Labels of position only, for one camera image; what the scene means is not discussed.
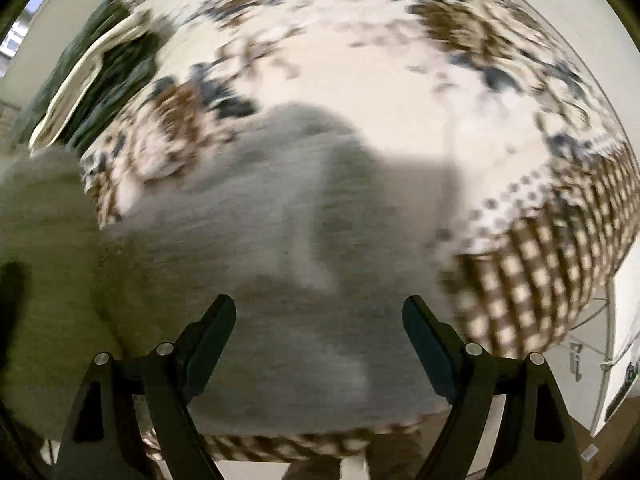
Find window with white frame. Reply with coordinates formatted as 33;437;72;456
0;10;26;61

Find person's right leg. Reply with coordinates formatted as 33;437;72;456
365;430;426;480

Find dark grey folded pants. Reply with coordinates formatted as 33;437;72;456
65;30;166;151

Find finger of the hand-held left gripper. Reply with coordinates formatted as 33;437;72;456
0;260;31;356

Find floral printed blanket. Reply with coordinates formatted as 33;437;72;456
80;0;640;461

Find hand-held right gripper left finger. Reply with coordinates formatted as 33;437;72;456
52;294;237;480

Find white cabinet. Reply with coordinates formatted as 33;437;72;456
545;260;640;436

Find grey fleece pants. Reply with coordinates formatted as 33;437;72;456
0;105;466;436

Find dark green cloth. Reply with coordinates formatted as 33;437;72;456
29;10;153;151

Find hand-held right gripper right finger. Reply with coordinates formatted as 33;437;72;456
402;295;583;480

